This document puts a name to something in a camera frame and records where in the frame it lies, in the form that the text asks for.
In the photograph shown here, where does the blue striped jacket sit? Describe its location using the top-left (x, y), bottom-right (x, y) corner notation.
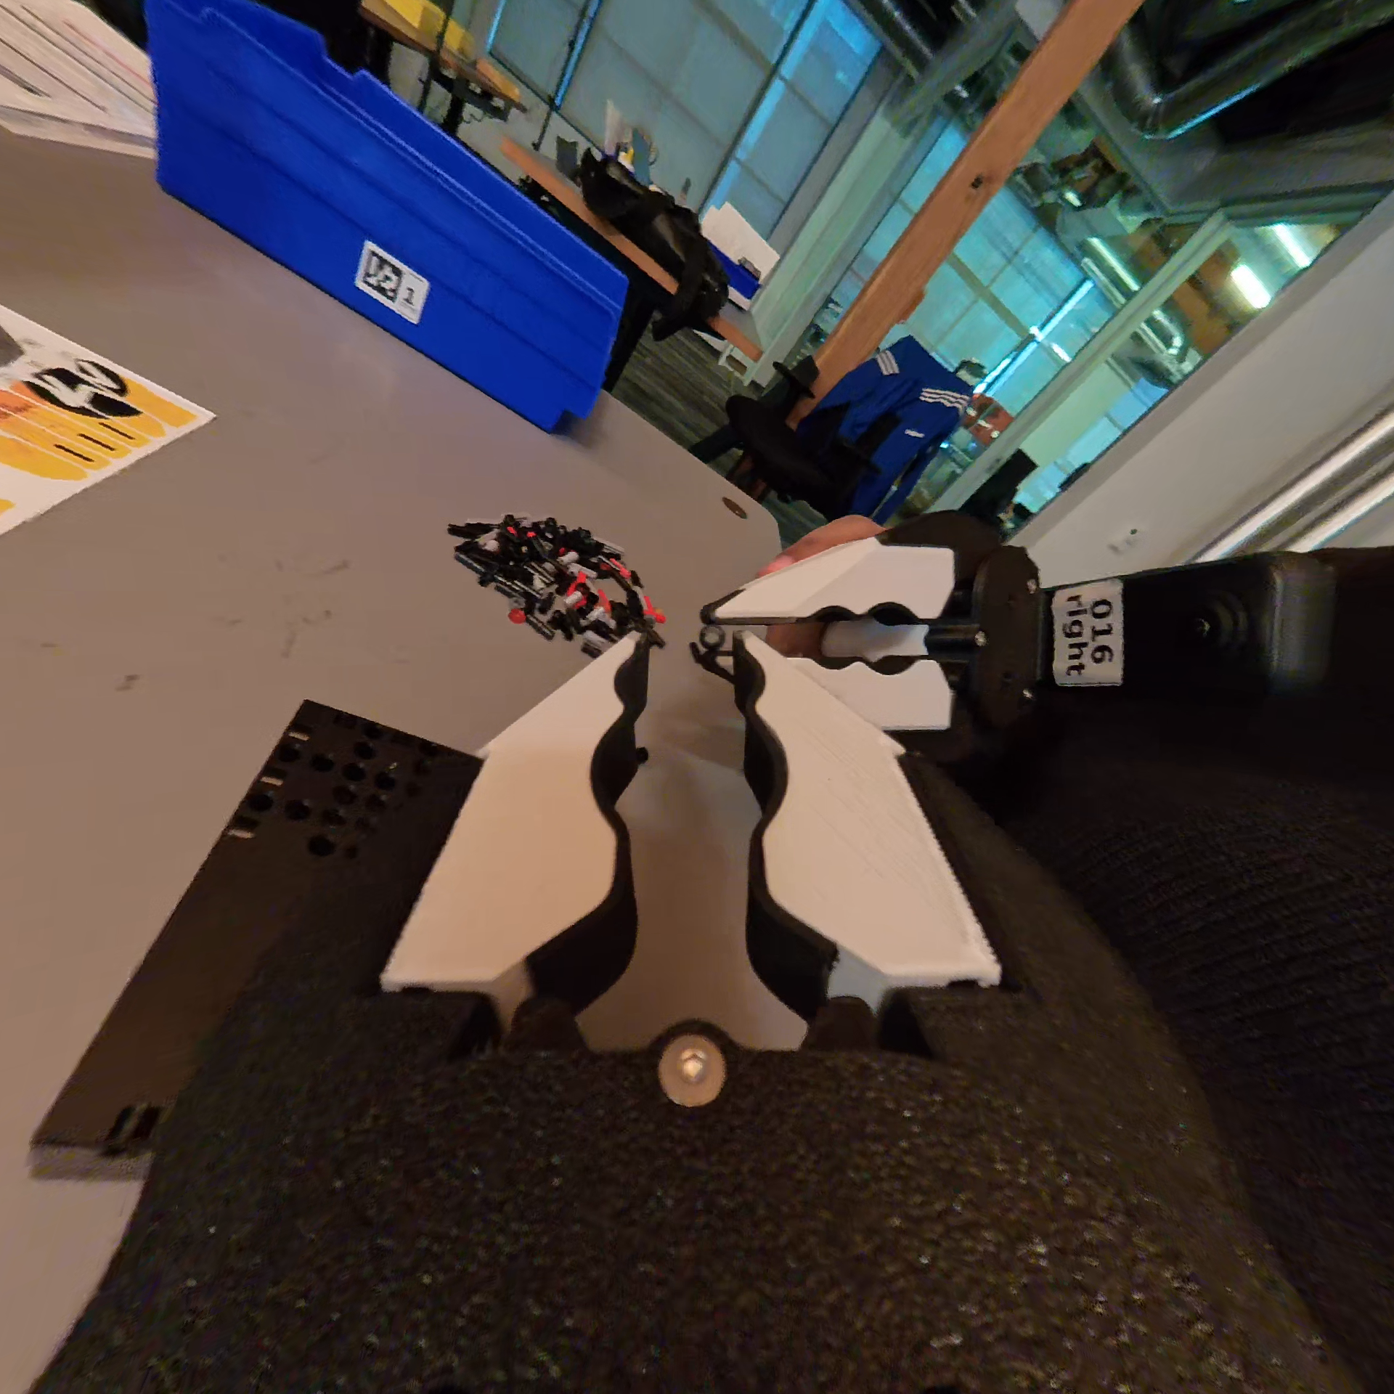
top-left (800, 335), bottom-right (976, 524)

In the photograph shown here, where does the wooden beam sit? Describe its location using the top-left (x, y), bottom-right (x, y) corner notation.
top-left (812, 0), bottom-right (1146, 415)

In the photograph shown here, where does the black perforated block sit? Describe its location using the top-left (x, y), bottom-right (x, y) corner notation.
top-left (30, 698), bottom-right (487, 1183)

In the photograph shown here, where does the silver ventilation duct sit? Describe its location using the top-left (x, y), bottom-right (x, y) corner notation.
top-left (1101, 0), bottom-right (1394, 137)

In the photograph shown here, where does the black office chair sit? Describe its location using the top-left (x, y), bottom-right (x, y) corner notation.
top-left (691, 360), bottom-right (862, 502)

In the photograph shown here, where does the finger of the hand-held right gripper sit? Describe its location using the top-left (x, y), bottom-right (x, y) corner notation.
top-left (701, 534), bottom-right (960, 635)
top-left (762, 625), bottom-right (958, 733)

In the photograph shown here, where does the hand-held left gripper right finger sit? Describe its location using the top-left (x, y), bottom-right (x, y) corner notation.
top-left (732, 632), bottom-right (1005, 1019)

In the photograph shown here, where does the wooden desk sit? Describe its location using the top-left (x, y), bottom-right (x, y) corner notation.
top-left (502, 136), bottom-right (764, 360)

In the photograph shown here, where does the yellow grey sticker sheet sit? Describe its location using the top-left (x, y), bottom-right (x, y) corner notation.
top-left (0, 305), bottom-right (216, 534)

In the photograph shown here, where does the pile of black red pins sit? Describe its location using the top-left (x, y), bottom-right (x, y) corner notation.
top-left (449, 514), bottom-right (669, 657)

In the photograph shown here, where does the blue plastic bin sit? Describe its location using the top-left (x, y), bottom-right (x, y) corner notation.
top-left (145, 0), bottom-right (631, 434)

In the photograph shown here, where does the black bag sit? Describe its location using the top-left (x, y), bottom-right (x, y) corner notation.
top-left (578, 146), bottom-right (732, 338)

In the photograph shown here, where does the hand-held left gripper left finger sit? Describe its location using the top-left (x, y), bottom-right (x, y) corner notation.
top-left (381, 632), bottom-right (656, 1025)

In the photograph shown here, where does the person's right hand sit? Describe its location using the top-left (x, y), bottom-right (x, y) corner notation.
top-left (757, 516), bottom-right (887, 579)

